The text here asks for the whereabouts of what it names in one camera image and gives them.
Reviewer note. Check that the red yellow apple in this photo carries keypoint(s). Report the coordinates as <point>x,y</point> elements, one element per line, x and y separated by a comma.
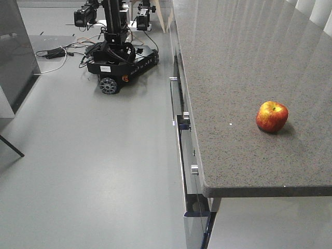
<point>272,116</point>

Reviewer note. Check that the black wheeled mobile robot base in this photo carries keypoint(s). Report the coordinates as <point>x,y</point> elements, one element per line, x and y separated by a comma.
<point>115,68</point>

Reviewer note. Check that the black robot arm unit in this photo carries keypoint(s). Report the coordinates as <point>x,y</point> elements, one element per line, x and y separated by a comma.
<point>86,14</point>
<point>143,15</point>

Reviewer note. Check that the silver oven knob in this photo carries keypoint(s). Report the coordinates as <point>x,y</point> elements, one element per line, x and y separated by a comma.
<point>194,169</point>
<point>185,115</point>

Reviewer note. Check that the black built-in oven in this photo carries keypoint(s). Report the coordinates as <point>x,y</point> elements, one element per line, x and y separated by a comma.
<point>198,216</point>

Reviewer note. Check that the black vertical robot mast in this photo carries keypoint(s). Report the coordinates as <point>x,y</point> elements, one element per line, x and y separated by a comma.
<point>113,24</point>

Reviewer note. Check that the black power adapter brick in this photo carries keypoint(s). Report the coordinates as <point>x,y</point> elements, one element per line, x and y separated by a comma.
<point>55,53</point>

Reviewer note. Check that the grey kitchen island cabinet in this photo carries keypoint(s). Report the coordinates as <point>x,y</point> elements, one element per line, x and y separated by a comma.
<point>19,67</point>

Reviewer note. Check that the grey curtain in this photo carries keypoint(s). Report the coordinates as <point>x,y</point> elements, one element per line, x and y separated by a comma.
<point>318,12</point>

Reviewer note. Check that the silver oven door handle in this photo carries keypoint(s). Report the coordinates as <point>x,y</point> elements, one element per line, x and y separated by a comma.
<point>172,80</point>

